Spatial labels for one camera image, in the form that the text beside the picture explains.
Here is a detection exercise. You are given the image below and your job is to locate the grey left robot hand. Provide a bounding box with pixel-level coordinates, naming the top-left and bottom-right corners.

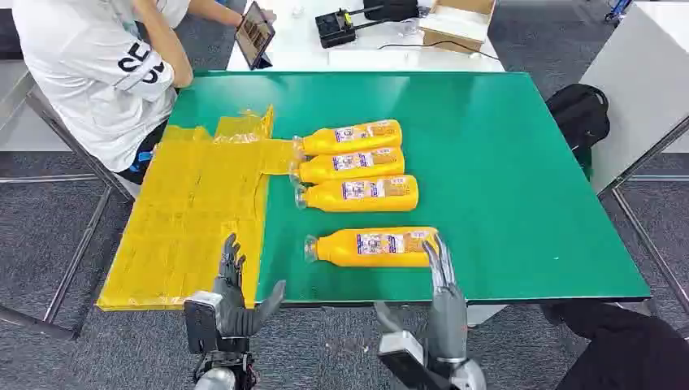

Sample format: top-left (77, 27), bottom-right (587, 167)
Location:
top-left (212, 232), bottom-right (288, 339)

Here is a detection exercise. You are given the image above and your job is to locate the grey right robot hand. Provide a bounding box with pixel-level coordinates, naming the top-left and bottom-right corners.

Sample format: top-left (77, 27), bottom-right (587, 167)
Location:
top-left (374, 235), bottom-right (470, 364)

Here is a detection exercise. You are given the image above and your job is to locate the orange drink bottle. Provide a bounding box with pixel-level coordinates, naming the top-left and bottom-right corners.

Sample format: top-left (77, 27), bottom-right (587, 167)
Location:
top-left (292, 119), bottom-right (404, 158)
top-left (294, 175), bottom-right (420, 214)
top-left (304, 226), bottom-right (440, 269)
top-left (288, 146), bottom-right (405, 187)

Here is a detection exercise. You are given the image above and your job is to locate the yellow sheet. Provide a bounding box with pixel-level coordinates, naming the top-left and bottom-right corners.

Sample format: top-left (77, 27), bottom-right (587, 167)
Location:
top-left (97, 105), bottom-right (297, 314)

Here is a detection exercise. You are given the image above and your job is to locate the green mat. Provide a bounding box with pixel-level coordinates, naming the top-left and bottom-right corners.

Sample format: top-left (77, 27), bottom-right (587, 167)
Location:
top-left (167, 70), bottom-right (652, 306)

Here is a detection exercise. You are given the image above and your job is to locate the black backpack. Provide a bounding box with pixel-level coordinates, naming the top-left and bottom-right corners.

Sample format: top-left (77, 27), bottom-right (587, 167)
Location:
top-left (544, 83), bottom-right (612, 168)

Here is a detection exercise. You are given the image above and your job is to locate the person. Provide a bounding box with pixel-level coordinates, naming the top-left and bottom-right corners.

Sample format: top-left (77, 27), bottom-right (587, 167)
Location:
top-left (11, 0), bottom-right (278, 187)

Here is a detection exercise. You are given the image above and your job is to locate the white table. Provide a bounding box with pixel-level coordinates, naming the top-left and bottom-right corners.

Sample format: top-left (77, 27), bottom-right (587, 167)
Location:
top-left (226, 0), bottom-right (507, 74)

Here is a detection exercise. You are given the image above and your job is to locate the black tablet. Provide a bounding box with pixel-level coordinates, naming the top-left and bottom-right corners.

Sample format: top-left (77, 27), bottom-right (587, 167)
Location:
top-left (234, 1), bottom-right (276, 71)

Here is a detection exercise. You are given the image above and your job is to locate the cardboard box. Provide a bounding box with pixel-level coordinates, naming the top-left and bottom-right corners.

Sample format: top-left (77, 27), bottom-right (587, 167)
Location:
top-left (418, 0), bottom-right (496, 55)

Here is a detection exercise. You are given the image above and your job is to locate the clear plastic bag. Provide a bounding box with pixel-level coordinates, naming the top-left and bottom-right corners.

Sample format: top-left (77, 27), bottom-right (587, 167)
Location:
top-left (395, 19), bottom-right (423, 39)

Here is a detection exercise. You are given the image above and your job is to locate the black pouch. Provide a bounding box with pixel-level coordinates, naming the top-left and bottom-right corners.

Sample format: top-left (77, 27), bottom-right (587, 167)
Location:
top-left (363, 0), bottom-right (421, 23)

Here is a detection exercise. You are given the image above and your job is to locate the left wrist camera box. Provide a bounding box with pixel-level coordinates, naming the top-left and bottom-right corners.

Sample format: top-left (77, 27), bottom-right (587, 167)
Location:
top-left (184, 290), bottom-right (224, 357)

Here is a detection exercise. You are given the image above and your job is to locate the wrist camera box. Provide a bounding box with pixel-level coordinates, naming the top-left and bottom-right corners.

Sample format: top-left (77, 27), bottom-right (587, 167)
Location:
top-left (184, 290), bottom-right (224, 357)
top-left (376, 331), bottom-right (448, 390)

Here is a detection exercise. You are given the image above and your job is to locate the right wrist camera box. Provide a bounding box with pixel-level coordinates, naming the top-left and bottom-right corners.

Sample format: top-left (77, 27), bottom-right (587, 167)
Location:
top-left (376, 331), bottom-right (448, 390)

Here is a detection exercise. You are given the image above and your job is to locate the metal frame table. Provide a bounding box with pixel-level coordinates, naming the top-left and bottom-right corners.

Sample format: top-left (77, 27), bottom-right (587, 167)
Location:
top-left (0, 70), bottom-right (136, 343)

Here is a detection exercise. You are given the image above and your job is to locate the black cable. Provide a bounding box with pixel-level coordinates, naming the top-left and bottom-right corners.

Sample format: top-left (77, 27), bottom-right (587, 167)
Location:
top-left (376, 40), bottom-right (501, 61)

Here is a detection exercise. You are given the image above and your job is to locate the black device with yellow switch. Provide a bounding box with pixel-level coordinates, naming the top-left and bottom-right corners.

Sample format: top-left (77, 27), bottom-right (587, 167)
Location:
top-left (314, 5), bottom-right (388, 50)

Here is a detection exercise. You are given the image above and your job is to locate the blue metal frame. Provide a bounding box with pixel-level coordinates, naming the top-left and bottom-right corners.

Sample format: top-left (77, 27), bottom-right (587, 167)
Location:
top-left (605, 0), bottom-right (634, 23)

